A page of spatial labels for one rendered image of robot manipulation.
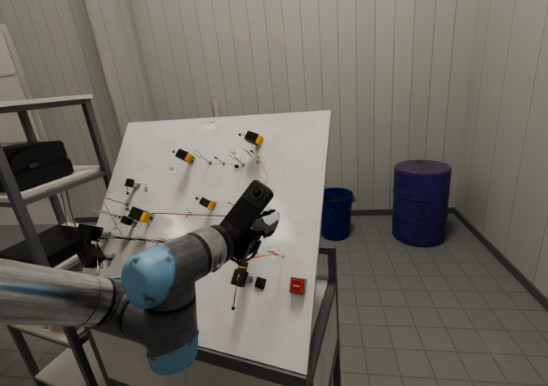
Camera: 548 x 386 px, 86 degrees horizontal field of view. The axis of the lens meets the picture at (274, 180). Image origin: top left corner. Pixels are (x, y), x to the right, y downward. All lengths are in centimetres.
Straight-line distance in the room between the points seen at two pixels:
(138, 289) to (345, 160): 355
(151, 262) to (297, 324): 82
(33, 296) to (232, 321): 88
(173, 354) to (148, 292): 12
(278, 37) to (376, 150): 178
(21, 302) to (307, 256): 89
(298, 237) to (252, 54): 292
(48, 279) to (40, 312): 4
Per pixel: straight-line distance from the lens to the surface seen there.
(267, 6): 383
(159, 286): 43
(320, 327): 143
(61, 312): 53
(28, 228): 170
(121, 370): 195
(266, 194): 54
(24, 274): 50
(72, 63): 491
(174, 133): 167
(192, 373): 158
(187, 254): 46
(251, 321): 124
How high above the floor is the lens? 182
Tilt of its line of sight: 19 degrees down
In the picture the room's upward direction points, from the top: 6 degrees counter-clockwise
